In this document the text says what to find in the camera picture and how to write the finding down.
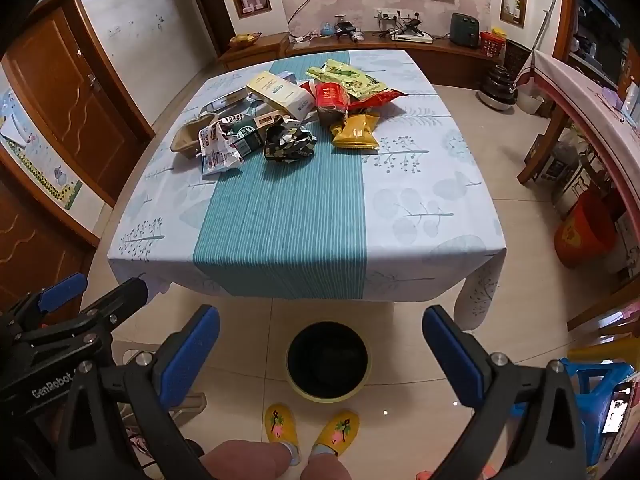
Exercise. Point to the smartphone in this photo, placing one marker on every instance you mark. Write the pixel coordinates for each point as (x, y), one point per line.
(616, 410)

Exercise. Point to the person's right leg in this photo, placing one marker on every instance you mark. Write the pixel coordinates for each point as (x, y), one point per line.
(325, 467)

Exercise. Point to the yellow-green snack packet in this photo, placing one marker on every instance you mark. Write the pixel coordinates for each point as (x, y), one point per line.
(345, 77)

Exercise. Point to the small wooden drawer cabinet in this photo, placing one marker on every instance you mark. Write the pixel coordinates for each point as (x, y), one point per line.
(250, 57)

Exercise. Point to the white set-top box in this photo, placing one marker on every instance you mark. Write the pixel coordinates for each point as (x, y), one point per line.
(412, 37)

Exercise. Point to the yellow plastic stool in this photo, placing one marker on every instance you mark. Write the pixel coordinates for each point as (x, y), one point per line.
(610, 350)

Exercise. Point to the orange plastic bucket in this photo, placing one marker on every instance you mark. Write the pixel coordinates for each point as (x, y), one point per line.
(585, 235)

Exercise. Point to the dark round pot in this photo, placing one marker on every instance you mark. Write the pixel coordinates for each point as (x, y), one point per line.
(498, 87)

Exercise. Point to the yellow embroidered slipper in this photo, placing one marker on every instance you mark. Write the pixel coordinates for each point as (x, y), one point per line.
(337, 432)
(280, 422)

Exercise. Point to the cream cardboard box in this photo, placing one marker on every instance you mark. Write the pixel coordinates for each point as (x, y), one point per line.
(280, 91)

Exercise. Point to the red snack packet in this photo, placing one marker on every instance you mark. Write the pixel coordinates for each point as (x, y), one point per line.
(330, 97)

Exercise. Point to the dark green appliance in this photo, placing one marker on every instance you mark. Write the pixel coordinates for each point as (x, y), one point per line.
(465, 30)

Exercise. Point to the person's left leg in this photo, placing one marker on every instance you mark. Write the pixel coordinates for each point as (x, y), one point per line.
(245, 462)

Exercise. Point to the yellow snack bag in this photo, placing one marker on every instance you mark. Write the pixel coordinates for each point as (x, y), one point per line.
(355, 132)

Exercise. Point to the white pink-edged tablecloth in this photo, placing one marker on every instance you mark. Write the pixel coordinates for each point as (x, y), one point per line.
(575, 80)

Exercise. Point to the wooden door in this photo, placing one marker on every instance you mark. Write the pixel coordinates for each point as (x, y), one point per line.
(30, 260)
(65, 100)

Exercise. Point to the brown paper tray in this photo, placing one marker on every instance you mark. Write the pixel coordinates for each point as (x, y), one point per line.
(185, 137)

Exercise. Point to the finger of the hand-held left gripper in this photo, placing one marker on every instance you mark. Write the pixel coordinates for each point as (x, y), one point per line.
(120, 300)
(62, 292)

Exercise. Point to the red plastic basket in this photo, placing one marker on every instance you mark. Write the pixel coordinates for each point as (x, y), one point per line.
(492, 45)

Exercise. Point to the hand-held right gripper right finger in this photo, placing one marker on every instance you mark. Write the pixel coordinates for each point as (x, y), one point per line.
(450, 355)

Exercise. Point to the camouflage crumpled wrapper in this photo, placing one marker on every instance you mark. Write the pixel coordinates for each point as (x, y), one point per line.
(290, 142)

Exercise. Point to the white wall socket strip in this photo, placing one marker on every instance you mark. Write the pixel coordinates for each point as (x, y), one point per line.
(397, 13)

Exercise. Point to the blue plastic stool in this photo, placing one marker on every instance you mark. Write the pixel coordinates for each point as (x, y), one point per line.
(595, 385)

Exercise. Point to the teal and white leaf tablecloth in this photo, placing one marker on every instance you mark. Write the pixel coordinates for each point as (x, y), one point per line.
(285, 210)

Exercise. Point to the person's leg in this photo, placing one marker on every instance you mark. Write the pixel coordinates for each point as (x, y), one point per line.
(325, 467)
(245, 462)

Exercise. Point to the orange-red snack bag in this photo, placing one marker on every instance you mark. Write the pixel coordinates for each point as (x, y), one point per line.
(380, 99)

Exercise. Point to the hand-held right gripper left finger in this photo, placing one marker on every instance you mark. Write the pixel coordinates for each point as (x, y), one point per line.
(191, 352)

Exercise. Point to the black bin with yellow rim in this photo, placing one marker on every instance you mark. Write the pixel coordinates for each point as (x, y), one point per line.
(327, 360)

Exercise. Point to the fruit bowl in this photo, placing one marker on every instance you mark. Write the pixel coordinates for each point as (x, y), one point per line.
(245, 40)

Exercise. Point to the white crumpled wrapper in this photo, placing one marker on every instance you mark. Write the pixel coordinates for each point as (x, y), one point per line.
(217, 157)

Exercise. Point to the green and beige milk carton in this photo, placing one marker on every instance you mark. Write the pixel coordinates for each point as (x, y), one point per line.
(247, 137)

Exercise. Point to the pale blue box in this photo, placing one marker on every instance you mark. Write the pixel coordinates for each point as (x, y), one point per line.
(285, 76)

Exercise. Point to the small black device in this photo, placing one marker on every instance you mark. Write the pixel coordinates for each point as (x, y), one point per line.
(345, 30)

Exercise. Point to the small blue ornament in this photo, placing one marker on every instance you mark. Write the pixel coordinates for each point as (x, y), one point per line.
(327, 31)

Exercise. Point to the white plastic bucket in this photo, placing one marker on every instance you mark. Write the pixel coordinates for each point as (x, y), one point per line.
(529, 102)

